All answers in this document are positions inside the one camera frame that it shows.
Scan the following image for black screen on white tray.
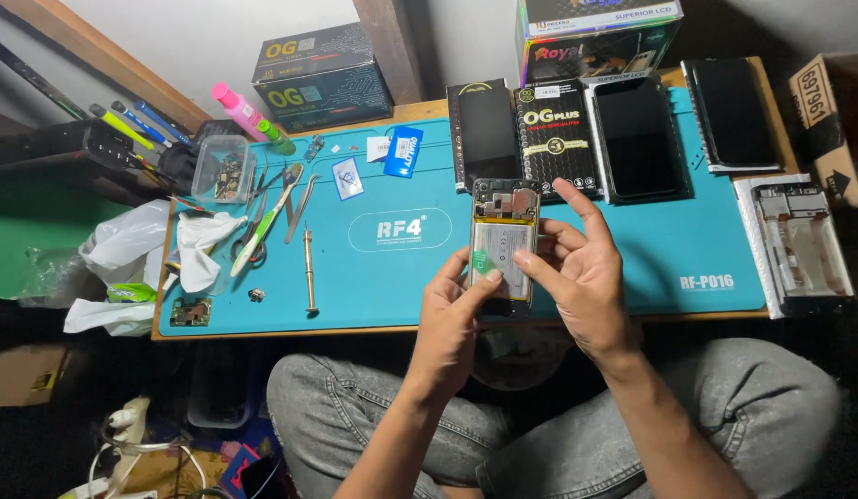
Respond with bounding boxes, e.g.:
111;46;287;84
586;75;694;206
680;57;783;175

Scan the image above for white plastic bag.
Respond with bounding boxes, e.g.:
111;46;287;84
63;297;157;338
78;199;172;286

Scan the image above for phone frame on white foam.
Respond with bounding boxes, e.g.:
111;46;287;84
733;173;856;320

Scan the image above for silver tweezers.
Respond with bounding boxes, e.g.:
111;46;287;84
284;172;322;245

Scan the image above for black screen in black tray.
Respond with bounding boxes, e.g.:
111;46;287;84
446;78;525;194

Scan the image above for flat cardboard box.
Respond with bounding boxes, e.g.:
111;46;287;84
0;344;71;408

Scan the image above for clear tub of screws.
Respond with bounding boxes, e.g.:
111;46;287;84
190;134;257;205

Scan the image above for person's right hand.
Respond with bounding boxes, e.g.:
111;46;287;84
514;178;643;372

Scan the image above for black printed carton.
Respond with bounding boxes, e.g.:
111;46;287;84
251;23;394;134

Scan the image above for clear plastic bin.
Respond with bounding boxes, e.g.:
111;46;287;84
187;342;258;430

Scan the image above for black tool holder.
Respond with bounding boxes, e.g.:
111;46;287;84
81;118;198;196

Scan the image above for smartphone with battery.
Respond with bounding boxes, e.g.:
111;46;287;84
468;178;543;322

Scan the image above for green snack wrapper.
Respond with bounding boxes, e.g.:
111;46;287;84
106;282;159;305

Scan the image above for small green bottle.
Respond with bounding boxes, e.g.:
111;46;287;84
256;119;297;157

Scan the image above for green phone circuit board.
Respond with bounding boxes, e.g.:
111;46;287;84
169;297;213;328

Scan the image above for pink plastic bottle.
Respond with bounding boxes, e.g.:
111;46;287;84
210;82;270;142

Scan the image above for blue label packet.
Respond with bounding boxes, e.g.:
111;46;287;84
383;125;425;180

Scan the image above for teal repair mat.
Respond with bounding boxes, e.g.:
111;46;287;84
159;86;768;338

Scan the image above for long black rod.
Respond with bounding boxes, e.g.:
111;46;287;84
0;30;92;122

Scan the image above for black phone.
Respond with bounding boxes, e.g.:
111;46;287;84
239;453;286;499

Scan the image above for yellow-green screwdriver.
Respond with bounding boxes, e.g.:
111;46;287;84
88;103;155;151

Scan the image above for person's left hand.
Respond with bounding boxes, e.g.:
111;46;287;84
410;246;504;404

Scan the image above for clear plastic wrap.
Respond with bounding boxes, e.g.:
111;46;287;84
14;246;92;309

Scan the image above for person's grey jeans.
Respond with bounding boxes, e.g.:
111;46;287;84
265;337;844;499

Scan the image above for small white blue sachet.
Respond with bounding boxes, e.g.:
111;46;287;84
331;157;365;202

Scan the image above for white power strip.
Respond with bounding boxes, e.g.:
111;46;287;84
58;396;159;499

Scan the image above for green white brush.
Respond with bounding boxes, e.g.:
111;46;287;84
230;162;306;279

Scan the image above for brown cardboard box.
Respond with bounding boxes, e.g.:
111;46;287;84
789;53;858;209

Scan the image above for black patterned screen packet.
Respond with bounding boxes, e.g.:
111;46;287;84
513;78;602;202

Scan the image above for rainbow printed carton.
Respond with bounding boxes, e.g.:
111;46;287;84
515;0;684;88

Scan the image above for blue screwdriver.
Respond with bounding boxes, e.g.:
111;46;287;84
133;100;193;147
110;100;172;148

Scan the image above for crumpled white tissue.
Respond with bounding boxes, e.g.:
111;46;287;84
176;211;249;294

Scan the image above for dark round container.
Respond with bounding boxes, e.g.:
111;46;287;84
469;324;577;391

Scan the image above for black handled scissors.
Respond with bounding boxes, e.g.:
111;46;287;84
228;166;270;268

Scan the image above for brass precision screwdriver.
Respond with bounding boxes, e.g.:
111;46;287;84
302;222;320;316

